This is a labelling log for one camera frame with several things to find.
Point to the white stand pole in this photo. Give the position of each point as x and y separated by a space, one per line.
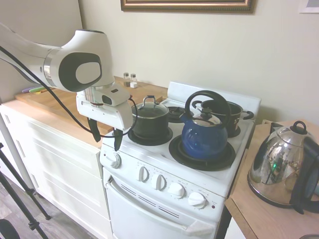
17 159

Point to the white oven door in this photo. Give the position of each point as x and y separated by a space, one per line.
139 214

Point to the steel electric kettle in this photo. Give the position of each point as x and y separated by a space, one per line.
276 169

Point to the glass pot lid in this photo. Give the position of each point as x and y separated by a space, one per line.
149 109

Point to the large wooden cutting board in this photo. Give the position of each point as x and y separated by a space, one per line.
64 104

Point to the gold framed picture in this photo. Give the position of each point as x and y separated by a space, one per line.
189 6

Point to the large black coil burner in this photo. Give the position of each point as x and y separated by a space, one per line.
224 160
235 132

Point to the glass pepper shaker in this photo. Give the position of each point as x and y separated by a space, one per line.
126 79

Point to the white stove knob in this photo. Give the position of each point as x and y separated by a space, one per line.
143 174
159 182
115 160
197 199
176 190

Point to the white electric stove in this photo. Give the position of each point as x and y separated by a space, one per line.
154 154

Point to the white kitchen cabinet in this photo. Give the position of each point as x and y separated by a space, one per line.
57 169

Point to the yellow knife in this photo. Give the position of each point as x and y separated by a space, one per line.
38 93

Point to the white framed picture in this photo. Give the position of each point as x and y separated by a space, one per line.
309 6

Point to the blue whistling kettle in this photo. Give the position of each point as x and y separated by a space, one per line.
204 135

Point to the black camera tripod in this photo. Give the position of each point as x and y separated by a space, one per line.
22 199

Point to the orange knife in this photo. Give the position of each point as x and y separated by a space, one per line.
44 91

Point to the black stock pot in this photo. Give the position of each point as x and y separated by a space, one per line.
234 115

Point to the glass salt shaker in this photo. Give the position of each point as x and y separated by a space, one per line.
133 77

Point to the small black coil burner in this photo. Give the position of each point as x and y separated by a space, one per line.
149 141
174 113

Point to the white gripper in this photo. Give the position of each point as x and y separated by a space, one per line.
117 115

